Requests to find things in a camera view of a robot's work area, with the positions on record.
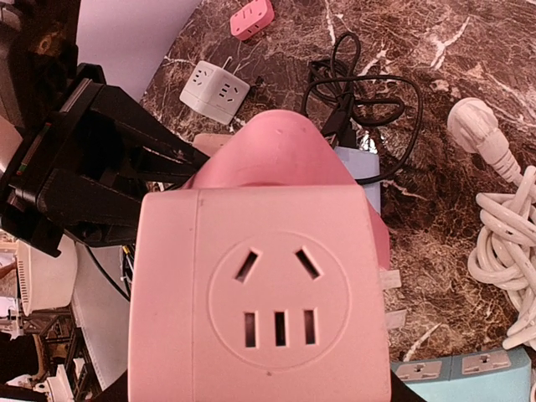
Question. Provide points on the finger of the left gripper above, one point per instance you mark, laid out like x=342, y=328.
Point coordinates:
x=137, y=145
x=91, y=212

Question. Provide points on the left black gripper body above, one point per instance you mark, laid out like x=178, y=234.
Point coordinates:
x=66, y=140

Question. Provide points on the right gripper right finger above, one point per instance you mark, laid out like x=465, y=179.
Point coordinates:
x=400, y=392

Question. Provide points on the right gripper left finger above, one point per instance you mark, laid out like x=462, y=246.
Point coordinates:
x=117, y=392

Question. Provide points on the small salmon pink adapter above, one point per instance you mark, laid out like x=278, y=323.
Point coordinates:
x=210, y=143

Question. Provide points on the white cube socket adapter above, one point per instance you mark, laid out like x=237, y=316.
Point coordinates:
x=212, y=91

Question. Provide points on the pink power strip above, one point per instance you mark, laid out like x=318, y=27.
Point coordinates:
x=281, y=148

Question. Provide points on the pink cube socket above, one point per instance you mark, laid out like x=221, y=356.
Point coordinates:
x=258, y=294

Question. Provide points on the pink plug adapter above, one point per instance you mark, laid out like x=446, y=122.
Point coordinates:
x=251, y=19

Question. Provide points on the light blue adapter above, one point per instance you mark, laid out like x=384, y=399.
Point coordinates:
x=361, y=165

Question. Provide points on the white three-pin plug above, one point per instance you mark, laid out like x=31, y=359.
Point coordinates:
x=474, y=127

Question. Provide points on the teal power strip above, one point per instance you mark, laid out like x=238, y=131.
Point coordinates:
x=496, y=375

